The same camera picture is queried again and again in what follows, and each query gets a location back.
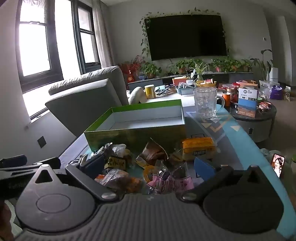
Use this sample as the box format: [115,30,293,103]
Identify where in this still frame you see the black wall television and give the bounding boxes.
[144,14,228,61]

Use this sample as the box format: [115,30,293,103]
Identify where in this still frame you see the yellow woven basket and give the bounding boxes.
[195,80,217,88]

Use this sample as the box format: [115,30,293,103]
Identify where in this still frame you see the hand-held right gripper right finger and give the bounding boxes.
[179,158,270,202]

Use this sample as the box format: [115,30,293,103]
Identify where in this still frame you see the clear glass mug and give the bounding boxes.
[193,87,225,119]

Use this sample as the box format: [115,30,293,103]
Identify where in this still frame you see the orange biscuit packet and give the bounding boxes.
[95,169,142,193]

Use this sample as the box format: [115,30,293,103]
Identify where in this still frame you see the white cushion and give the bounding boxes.
[127,87,147,105]

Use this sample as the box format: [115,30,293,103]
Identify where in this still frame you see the dark round side table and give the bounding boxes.
[230,102,277,143]

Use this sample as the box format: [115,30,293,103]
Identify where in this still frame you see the black yellow label snack packet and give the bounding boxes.
[104,156,126,172]

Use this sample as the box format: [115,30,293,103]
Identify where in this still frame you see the red flower arrangement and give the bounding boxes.
[120,56,145,83]

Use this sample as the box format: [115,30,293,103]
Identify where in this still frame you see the white air purifier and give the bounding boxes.
[269,67,279,82]

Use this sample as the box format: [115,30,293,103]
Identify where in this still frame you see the brown snack packet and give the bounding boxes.
[135,138,169,168]

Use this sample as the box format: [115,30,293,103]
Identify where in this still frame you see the spider plant in vase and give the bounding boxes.
[190,61,208,81]

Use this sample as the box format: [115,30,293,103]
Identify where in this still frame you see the silver printed snack packet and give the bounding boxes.
[97,144,127,158]

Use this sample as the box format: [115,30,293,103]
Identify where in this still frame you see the smartphone with lit screen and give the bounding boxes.
[270,153,285,178]

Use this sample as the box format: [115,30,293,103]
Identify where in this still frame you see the ivy vine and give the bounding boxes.
[139,7,230,62]

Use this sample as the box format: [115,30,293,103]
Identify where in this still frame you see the tall leafy plant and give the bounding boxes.
[251,49,273,80]

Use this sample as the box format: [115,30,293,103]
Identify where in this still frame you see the purple bag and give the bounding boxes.
[269,85,284,100]

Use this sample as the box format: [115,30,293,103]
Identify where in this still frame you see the black framed window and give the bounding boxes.
[15,0,64,87]
[72,0,102,75]

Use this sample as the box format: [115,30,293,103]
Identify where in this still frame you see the yellow can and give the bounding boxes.
[144,85,155,100]

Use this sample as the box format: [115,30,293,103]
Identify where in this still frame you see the blue white carton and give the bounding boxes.
[238,88,258,118]

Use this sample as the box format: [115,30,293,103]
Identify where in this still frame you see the orange jelly cup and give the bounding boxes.
[143,165,160,183]

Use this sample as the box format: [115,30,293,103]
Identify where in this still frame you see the grey armchair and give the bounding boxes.
[45,66,130,137]

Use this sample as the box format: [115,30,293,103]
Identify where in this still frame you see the pink snack packet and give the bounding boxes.
[148,171,195,193]

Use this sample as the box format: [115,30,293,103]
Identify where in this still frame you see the green cardboard box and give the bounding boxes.
[84,100,186,155]

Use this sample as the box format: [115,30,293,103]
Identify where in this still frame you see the white round coffee table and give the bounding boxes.
[128,86,199,107]

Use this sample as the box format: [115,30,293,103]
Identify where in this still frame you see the blue plastic basket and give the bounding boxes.
[176,85,197,95]

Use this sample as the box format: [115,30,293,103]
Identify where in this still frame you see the light curtain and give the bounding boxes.
[92,0,115,68]

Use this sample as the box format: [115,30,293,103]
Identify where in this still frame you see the potted green plant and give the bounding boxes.
[228,59,242,72]
[211,58,228,73]
[141,62,161,79]
[176,59,195,75]

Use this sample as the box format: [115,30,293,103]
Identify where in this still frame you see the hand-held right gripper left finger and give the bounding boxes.
[29,153,118,202]

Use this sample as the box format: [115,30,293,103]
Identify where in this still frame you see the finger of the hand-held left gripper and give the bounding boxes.
[0,155,27,168]
[0,157,61,179]

